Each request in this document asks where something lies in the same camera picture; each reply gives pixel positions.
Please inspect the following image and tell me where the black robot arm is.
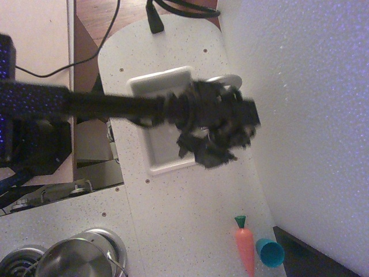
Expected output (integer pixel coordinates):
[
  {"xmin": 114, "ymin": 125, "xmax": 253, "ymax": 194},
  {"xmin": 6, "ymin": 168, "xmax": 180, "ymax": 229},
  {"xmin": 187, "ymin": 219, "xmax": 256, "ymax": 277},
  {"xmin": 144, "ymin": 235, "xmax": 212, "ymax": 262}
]
[{"xmin": 1, "ymin": 35, "xmax": 260, "ymax": 169}]

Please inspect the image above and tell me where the teal plastic cup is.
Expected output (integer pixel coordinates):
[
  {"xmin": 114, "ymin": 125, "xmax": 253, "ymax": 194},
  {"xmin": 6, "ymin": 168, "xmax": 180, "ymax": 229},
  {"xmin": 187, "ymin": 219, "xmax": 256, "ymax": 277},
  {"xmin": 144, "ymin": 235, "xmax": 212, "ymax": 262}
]
[{"xmin": 255, "ymin": 238, "xmax": 285, "ymax": 268}]

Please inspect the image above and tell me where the silver toy faucet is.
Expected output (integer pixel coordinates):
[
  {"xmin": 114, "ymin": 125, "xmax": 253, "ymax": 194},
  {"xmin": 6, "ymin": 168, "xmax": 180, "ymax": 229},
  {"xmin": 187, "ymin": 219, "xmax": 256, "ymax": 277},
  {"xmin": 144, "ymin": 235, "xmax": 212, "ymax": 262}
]
[{"xmin": 205, "ymin": 74, "xmax": 243, "ymax": 98}]

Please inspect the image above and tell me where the white toy sink basin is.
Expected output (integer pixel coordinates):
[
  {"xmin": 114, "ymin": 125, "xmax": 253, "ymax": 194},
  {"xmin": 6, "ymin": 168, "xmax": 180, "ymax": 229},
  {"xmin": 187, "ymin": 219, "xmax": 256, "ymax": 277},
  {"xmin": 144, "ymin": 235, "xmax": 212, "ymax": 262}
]
[{"xmin": 127, "ymin": 66, "xmax": 195, "ymax": 175}]

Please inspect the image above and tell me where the thick black cable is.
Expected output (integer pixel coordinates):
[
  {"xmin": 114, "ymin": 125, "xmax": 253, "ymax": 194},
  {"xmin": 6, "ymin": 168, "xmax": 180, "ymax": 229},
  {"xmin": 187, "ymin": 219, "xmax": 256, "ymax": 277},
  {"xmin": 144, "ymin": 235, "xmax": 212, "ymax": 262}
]
[{"xmin": 145, "ymin": 0, "xmax": 222, "ymax": 34}]

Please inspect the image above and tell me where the stainless steel pot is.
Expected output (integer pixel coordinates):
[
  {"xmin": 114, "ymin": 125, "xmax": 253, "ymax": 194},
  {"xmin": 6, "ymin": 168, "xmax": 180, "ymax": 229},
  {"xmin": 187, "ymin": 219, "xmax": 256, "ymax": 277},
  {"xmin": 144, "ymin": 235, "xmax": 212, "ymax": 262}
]
[{"xmin": 35, "ymin": 235, "xmax": 113, "ymax": 276}]

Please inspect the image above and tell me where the orange toy carrot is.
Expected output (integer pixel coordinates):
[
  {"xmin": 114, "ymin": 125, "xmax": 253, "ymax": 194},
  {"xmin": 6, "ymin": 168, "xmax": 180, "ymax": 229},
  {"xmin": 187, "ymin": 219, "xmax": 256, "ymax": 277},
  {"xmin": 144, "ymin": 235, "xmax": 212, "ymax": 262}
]
[{"xmin": 234, "ymin": 215, "xmax": 255, "ymax": 276}]

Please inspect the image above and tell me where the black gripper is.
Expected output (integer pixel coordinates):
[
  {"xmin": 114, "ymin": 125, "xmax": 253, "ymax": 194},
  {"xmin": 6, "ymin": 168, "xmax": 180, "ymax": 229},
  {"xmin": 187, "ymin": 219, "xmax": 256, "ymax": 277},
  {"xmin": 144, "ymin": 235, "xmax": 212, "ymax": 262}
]
[{"xmin": 176, "ymin": 126, "xmax": 256, "ymax": 169}]

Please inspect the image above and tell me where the thin black cable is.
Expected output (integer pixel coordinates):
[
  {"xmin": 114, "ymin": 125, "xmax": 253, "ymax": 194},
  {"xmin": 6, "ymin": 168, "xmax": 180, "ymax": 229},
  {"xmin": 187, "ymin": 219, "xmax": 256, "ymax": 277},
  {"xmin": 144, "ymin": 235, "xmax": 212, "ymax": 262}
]
[{"xmin": 14, "ymin": 0, "xmax": 121, "ymax": 78}]

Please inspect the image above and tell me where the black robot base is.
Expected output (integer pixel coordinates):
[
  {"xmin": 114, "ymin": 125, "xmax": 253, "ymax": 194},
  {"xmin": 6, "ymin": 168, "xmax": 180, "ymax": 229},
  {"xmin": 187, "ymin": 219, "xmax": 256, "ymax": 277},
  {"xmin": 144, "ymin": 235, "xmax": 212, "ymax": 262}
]
[{"xmin": 1, "ymin": 120, "xmax": 72, "ymax": 209}]

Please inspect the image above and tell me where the silver stove burner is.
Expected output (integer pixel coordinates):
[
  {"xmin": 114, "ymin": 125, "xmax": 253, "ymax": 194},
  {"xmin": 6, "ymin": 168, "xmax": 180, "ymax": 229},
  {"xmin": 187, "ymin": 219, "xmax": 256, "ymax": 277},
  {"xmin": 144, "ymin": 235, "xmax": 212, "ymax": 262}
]
[
  {"xmin": 76, "ymin": 227, "xmax": 128, "ymax": 276},
  {"xmin": 1, "ymin": 245, "xmax": 46, "ymax": 276}
]

